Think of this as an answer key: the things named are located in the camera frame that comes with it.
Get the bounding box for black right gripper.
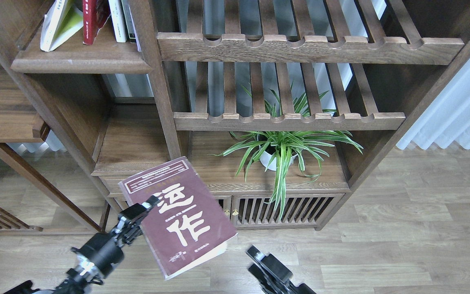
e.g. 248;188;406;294
246;245;315;294

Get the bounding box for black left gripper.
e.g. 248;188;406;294
71;195;160;280

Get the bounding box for maroon book white characters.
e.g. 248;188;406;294
119;156;237;280

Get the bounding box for red book with photos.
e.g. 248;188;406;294
82;0;111;45

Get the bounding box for yellow-green book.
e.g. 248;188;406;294
40;0;83;52

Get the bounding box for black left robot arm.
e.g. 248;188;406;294
6;195;160;294

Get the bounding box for white plant pot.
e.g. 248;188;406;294
259;145;298;173

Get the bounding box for dark wooden bookshelf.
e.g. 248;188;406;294
0;0;470;229

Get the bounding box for pale purple upright book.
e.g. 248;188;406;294
129;0;142;52

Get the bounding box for white upright book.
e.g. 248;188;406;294
109;0;128;42

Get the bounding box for dark upright book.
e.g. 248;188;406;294
121;0;137;43

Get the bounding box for white curtain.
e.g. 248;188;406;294
397;59;470;149

